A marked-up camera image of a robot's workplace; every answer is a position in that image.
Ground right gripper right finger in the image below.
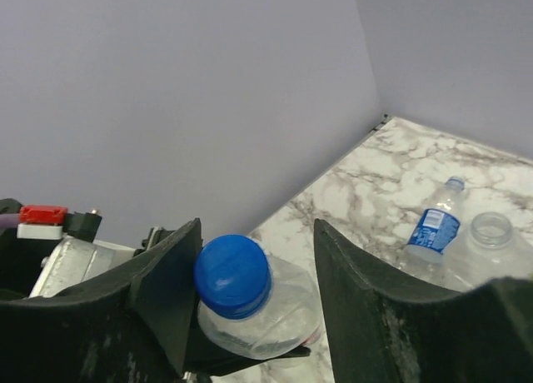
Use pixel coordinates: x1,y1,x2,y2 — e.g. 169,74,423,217
313,219,532,382

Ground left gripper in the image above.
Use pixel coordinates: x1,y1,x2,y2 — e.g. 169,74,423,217
133,226,174,257

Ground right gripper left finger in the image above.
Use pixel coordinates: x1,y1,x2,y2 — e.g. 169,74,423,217
1,219,202,382

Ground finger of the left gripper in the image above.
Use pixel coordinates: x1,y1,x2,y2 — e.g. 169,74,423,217
184,346,311,377

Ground blue label bottle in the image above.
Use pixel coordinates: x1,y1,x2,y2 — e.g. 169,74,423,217
406,177,465,265
197,256,323,360

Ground large clear juice bottle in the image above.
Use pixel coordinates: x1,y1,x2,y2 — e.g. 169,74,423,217
442,212,532,291

